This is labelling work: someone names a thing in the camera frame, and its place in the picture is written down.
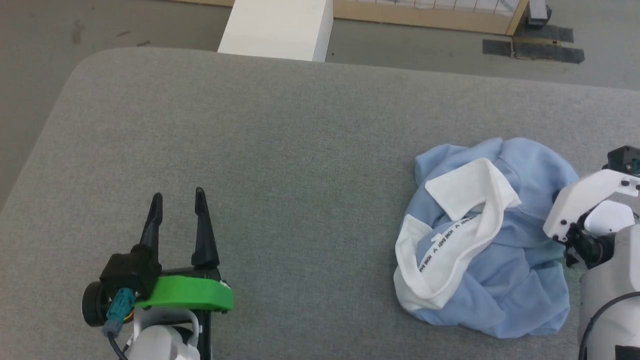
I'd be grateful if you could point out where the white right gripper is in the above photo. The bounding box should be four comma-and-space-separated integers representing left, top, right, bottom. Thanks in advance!
543, 169, 640, 244

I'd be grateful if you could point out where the green and white left gripper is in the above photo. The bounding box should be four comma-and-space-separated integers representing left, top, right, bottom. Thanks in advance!
125, 187, 235, 360

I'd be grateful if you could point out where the light blue polo shirt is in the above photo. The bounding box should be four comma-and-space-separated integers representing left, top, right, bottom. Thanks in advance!
393, 137, 581, 340

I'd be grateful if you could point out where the long black floor tape patch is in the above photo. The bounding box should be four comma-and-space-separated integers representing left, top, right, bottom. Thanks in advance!
512, 42, 586, 65

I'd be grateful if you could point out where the small black floor tape patch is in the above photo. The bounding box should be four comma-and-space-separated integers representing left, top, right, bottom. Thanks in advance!
482, 39, 514, 57

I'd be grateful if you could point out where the black caster foot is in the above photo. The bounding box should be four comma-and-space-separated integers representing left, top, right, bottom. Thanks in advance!
524, 0, 553, 27

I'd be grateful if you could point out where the white rectangular box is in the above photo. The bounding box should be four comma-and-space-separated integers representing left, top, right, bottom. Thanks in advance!
217, 0, 335, 63

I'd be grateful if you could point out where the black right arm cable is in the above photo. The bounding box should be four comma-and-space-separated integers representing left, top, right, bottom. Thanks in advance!
578, 292, 640, 360

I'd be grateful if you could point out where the light wooden frame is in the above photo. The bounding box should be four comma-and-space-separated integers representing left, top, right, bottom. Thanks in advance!
170, 0, 531, 37

